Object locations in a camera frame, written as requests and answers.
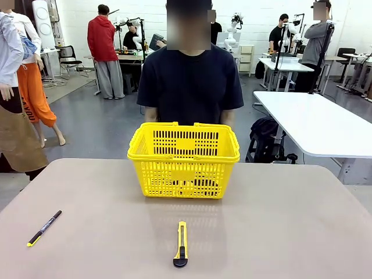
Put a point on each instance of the large white table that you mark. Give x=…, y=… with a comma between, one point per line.
x=314, y=122

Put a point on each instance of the person's left forearm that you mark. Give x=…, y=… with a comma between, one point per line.
x=228, y=117

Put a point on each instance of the mannequin with brown apron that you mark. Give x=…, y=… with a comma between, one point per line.
x=8, y=52

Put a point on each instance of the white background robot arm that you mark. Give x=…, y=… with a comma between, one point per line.
x=136, y=35
x=290, y=29
x=232, y=32

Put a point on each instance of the black office chair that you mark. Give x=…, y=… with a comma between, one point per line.
x=347, y=58
x=68, y=52

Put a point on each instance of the black camera stand pole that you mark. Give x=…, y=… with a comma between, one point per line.
x=279, y=58
x=142, y=35

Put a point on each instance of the standing person in black shirt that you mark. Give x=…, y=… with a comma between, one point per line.
x=216, y=32
x=276, y=36

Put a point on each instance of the grey plastic stool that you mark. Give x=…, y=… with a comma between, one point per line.
x=129, y=82

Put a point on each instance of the mannequin with orange trousers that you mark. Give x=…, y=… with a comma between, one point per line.
x=32, y=87

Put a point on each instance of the black pen with yellow tip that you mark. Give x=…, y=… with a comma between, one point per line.
x=43, y=229

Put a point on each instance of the person in navy t-shirt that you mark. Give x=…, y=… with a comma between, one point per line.
x=189, y=84

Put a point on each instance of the person's right forearm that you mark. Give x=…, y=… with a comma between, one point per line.
x=151, y=114

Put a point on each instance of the person in red jacket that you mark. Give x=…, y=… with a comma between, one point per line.
x=100, y=37

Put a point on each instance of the white height-adjustable desk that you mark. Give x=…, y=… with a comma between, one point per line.
x=360, y=55

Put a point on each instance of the white tower air conditioner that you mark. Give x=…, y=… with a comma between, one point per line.
x=45, y=29

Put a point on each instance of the yellow plastic shopping basket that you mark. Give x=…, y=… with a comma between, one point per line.
x=183, y=174

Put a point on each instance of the person in grey sweater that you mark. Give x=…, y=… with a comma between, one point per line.
x=315, y=43

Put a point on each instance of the small white desk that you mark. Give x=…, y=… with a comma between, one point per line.
x=287, y=65

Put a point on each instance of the seated person in black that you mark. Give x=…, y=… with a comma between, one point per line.
x=129, y=39

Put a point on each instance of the white drawer cabinet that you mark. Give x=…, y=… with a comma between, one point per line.
x=247, y=61

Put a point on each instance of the black backpack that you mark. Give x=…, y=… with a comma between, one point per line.
x=264, y=128

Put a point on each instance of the yellow black utility knife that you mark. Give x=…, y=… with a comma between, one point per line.
x=180, y=253

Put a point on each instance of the black slanted tripod pole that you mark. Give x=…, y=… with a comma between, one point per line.
x=323, y=52

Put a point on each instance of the white robot workstation table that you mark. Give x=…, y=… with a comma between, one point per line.
x=130, y=58

